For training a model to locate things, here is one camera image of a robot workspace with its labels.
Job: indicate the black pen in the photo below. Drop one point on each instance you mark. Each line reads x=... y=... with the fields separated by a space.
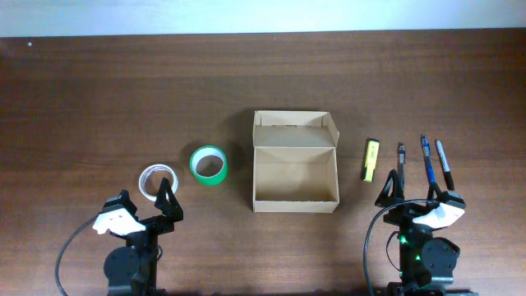
x=401 y=163

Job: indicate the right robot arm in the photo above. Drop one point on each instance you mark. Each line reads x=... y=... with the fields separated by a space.
x=426 y=262

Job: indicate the white tape roll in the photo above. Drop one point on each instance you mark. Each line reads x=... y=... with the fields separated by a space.
x=152 y=169

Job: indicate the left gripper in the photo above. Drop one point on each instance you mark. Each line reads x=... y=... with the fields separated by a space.
x=152 y=222

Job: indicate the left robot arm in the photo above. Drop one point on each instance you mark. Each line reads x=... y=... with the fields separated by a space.
x=132 y=269

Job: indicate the blue pen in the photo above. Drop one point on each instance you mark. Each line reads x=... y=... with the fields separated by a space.
x=426 y=150

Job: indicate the open cardboard box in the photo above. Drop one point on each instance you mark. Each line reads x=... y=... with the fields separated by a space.
x=295 y=162

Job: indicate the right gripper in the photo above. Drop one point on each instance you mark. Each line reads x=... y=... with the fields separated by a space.
x=411 y=214

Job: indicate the black and white marker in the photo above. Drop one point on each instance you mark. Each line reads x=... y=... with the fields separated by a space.
x=449 y=182

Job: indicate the green tape roll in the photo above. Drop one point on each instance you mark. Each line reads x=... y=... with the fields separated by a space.
x=200 y=154

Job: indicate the yellow highlighter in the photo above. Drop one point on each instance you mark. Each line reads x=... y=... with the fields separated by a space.
x=370 y=159

